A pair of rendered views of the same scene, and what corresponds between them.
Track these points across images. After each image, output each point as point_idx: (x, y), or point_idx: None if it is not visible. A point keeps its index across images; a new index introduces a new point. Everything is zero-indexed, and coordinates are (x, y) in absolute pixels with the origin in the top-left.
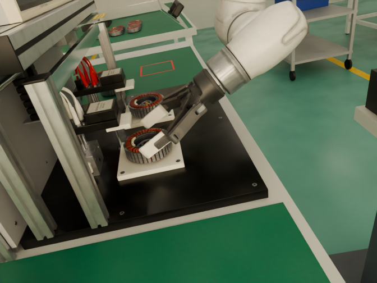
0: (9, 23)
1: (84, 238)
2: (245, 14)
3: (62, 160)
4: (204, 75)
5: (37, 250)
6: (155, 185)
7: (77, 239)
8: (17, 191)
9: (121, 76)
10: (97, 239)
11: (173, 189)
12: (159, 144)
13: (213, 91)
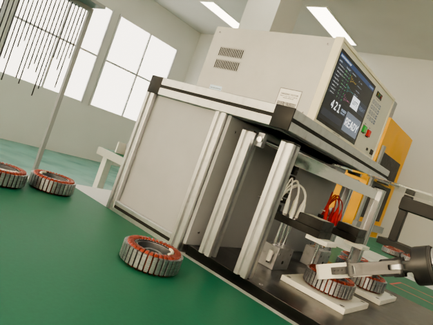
0: None
1: (221, 277)
2: None
3: (261, 200)
4: (423, 247)
5: (191, 258)
6: (303, 299)
7: (217, 274)
8: (221, 205)
9: (357, 231)
10: (228, 283)
11: (314, 309)
12: (336, 269)
13: (422, 264)
